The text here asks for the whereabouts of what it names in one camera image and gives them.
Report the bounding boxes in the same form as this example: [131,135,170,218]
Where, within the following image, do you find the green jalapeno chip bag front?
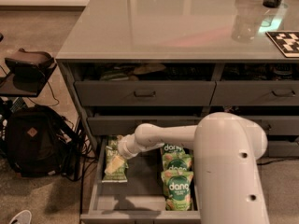
[102,147,128,183]

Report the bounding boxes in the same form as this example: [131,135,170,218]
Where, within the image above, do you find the green jalapeno chip bag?
[102,147,128,183]
[108,135,123,149]

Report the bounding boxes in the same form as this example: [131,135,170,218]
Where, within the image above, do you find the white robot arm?
[107,112,270,224]

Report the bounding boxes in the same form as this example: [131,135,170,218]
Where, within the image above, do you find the green jalapeno chip bag rear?
[108,135,123,149]

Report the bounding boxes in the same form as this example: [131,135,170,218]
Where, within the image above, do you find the middle left drawer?
[87,106,202,136]

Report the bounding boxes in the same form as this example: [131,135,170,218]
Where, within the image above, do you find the open bottom left drawer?
[80,136,201,224]

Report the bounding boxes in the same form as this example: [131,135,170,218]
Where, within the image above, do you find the green dang bag rear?
[161,144,185,154]

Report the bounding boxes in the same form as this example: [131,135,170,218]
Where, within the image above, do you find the green dang bag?
[161,144,185,154]
[161,170,193,211]
[163,153,192,171]

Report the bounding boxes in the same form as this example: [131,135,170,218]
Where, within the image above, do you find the green dang bag front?
[161,170,193,211]

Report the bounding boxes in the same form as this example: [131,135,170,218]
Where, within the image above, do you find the green dang bag middle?
[163,153,192,171]

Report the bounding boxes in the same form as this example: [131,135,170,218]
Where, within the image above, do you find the top left drawer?
[72,63,215,106]

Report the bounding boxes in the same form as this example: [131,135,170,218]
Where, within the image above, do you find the top right drawer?
[211,63,299,106]

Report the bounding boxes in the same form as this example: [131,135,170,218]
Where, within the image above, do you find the bottom right drawer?
[267,136,299,158]

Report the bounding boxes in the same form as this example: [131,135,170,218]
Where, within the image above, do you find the middle right drawer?
[218,105,299,137]

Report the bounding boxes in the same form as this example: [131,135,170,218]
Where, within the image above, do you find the black backpack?
[5,105,78,177]

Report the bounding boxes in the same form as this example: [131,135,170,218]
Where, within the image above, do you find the grey sneaker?
[8,210,32,224]

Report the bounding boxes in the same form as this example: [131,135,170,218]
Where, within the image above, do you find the dark brown desk chair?
[0,49,57,97]

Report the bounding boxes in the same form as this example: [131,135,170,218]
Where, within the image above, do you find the checkered marker board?
[265,31,299,58]

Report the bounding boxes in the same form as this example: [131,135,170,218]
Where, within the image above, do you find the black floor cables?
[60,115,99,203]

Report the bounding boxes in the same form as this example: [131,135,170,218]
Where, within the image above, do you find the grey drawer cabinet frame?
[59,61,299,145]

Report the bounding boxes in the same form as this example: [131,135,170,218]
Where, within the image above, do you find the black cable under drawers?
[256,157,299,167]

